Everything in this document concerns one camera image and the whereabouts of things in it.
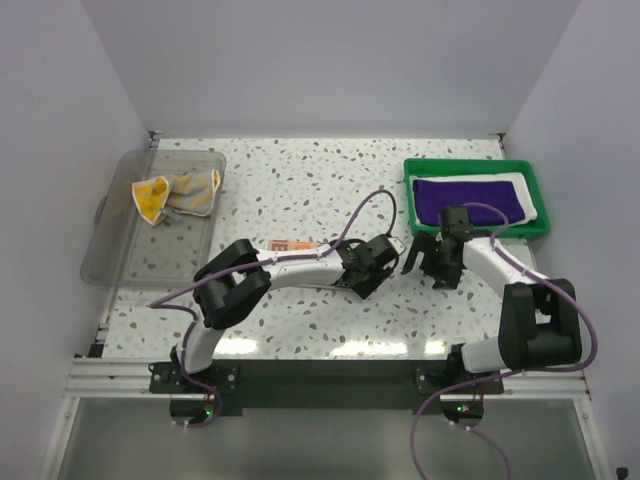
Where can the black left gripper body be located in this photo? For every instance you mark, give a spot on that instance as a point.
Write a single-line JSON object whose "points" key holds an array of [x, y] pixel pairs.
{"points": [[374, 273]]}

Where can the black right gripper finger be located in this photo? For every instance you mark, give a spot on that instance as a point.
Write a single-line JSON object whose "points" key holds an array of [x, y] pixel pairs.
{"points": [[447, 278], [418, 254]]}

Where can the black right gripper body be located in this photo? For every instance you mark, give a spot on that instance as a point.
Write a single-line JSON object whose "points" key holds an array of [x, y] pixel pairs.
{"points": [[436, 260]]}

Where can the purple towel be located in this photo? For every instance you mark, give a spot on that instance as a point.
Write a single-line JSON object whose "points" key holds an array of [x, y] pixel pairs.
{"points": [[431, 197]]}

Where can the colourful patterned towel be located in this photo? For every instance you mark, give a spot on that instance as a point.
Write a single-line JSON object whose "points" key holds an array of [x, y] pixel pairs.
{"points": [[290, 246]]}

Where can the white towel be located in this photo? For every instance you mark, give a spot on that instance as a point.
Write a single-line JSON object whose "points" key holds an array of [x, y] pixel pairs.
{"points": [[516, 178]]}

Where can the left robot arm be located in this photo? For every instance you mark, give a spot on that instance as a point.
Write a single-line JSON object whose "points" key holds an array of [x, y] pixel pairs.
{"points": [[231, 285]]}

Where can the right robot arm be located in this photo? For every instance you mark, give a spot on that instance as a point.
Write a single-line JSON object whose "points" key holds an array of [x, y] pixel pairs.
{"points": [[538, 323]]}

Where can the green plastic tray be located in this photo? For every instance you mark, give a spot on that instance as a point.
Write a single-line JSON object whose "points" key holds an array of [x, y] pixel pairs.
{"points": [[426, 169]]}

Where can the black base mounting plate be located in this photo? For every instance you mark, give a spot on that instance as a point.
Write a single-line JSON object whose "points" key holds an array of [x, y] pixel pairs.
{"points": [[302, 384]]}

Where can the yellow grey patterned towel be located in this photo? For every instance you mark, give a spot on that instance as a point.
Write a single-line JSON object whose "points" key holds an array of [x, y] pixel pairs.
{"points": [[188, 194]]}

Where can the clear grey plastic bin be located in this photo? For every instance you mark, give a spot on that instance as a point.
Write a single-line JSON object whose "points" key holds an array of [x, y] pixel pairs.
{"points": [[125, 250]]}

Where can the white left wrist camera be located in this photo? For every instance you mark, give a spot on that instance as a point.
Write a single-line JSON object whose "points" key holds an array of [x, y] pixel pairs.
{"points": [[397, 245]]}

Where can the aluminium frame rail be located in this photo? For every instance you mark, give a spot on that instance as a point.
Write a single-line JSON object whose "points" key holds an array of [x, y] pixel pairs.
{"points": [[130, 378]]}

